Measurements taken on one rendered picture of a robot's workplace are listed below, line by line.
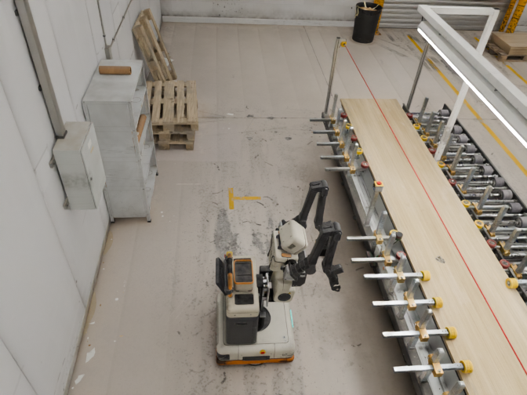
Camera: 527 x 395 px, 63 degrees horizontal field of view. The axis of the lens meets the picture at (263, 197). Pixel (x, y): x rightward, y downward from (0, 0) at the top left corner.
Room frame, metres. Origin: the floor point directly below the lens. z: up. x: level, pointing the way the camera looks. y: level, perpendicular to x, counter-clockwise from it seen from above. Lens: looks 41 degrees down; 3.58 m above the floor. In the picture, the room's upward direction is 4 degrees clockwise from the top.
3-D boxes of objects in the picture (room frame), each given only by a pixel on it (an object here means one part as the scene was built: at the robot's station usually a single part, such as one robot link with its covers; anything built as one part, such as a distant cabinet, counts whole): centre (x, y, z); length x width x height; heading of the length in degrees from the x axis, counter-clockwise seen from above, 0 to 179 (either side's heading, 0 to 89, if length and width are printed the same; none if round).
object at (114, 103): (3.90, 1.55, 0.78); 0.90 x 0.45 x 1.55; 8
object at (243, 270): (2.14, 0.11, 0.87); 0.23 x 0.15 x 0.11; 7
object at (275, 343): (2.15, 0.00, 0.16); 0.67 x 0.64 x 0.25; 97
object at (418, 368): (1.44, -1.17, 0.95); 0.50 x 0.04 x 0.04; 98
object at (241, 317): (2.14, 0.09, 0.59); 0.55 x 0.34 x 0.83; 7
